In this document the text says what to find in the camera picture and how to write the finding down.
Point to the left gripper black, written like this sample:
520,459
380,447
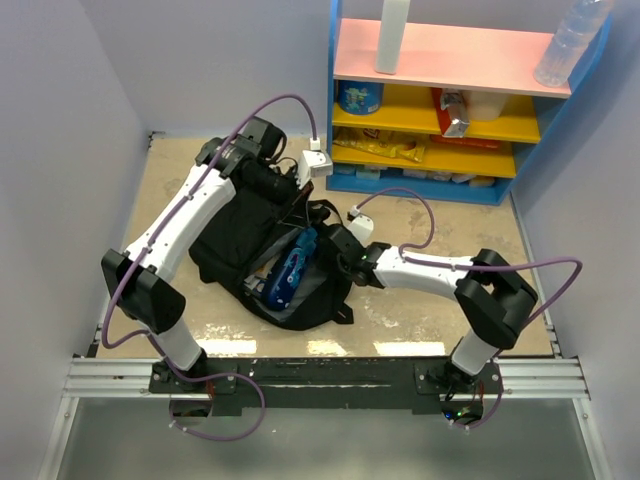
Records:
295,188

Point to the blue pencil case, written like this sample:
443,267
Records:
285,276

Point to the black student backpack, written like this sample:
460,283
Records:
246,233

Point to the white coffee cover book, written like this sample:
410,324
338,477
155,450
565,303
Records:
255,281

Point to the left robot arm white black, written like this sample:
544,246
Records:
139,279

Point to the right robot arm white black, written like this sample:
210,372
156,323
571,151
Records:
496,301

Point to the yellow chips bag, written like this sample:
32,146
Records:
384,143

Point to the blue round tin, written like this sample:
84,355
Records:
359,98

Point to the red flat packet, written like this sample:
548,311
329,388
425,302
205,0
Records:
474,143

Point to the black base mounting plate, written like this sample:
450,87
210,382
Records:
422,385

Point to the colourful wooden shelf unit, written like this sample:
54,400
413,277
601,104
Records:
455,57

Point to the white plastic tub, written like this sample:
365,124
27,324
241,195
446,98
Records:
484,106

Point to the white tall bottle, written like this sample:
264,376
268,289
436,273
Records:
392,26

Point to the clear plastic water bottle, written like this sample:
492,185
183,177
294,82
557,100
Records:
574,34

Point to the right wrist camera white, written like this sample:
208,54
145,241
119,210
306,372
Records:
360,225

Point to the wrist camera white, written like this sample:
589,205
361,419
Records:
360,225
313,162

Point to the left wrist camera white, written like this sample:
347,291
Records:
313,162

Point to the aluminium rail frame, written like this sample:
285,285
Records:
109,425

